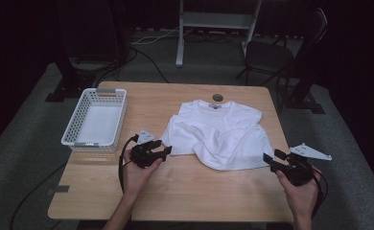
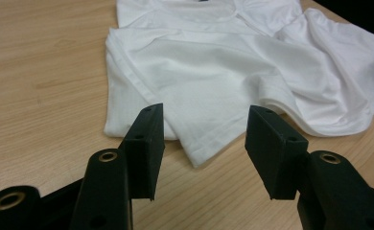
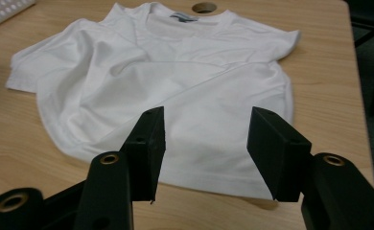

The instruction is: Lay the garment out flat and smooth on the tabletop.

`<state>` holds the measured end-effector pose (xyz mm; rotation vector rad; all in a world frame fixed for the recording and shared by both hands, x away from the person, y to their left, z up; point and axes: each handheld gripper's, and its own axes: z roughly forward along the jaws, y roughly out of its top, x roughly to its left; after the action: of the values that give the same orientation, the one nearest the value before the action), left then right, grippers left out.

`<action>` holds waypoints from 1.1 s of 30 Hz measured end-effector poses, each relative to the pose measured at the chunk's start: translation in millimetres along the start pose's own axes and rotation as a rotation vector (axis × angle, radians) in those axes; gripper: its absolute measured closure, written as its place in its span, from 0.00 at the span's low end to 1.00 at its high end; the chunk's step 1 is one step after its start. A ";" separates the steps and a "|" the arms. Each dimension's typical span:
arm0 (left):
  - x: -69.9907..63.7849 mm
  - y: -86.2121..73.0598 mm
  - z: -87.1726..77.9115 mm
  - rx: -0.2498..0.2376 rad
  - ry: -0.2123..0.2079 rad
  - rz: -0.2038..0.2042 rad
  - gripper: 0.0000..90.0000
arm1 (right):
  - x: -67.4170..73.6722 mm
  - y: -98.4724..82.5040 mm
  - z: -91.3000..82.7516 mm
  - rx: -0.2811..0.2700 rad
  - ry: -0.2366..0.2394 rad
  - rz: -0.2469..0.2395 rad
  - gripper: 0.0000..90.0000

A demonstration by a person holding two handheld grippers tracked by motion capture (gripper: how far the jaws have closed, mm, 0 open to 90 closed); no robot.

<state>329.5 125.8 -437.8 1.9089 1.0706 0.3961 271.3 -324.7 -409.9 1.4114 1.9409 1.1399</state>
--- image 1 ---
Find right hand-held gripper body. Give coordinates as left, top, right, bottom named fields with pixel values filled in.
left=279, top=143, right=333, bottom=187

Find thin black floor cable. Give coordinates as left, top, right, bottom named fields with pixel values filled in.
left=9, top=162, right=68, bottom=230

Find person's right hand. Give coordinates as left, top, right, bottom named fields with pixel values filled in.
left=275, top=169, right=322, bottom=219

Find white floor cable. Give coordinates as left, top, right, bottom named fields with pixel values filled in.
left=131, top=26, right=189, bottom=46

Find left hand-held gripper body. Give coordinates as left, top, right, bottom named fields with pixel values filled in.
left=129, top=128, right=166, bottom=170

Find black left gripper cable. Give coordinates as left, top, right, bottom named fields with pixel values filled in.
left=117, top=134, right=140, bottom=194

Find white t-shirt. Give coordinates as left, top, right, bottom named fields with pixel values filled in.
left=160, top=99, right=275, bottom=172

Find white perforated plastic basket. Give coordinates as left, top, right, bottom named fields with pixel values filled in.
left=60, top=87, right=128, bottom=152

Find large black stand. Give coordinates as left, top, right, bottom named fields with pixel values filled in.
left=45, top=0, right=135, bottom=104

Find black stand foot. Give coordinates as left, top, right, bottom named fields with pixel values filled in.
left=285, top=71, right=325, bottom=115

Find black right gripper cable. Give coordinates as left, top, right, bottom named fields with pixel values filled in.
left=311, top=166, right=329, bottom=219

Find grey tape strip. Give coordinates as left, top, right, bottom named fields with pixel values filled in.
left=45, top=184, right=71, bottom=196

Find black chair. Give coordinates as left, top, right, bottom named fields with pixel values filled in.
left=235, top=8, right=329, bottom=88

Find white metal stand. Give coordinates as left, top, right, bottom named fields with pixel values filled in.
left=175, top=0, right=263, bottom=68

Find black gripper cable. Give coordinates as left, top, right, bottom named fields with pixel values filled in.
left=117, top=134, right=140, bottom=194
left=311, top=166, right=329, bottom=219

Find person's left hand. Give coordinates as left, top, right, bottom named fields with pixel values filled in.
left=122, top=149, right=163, bottom=196

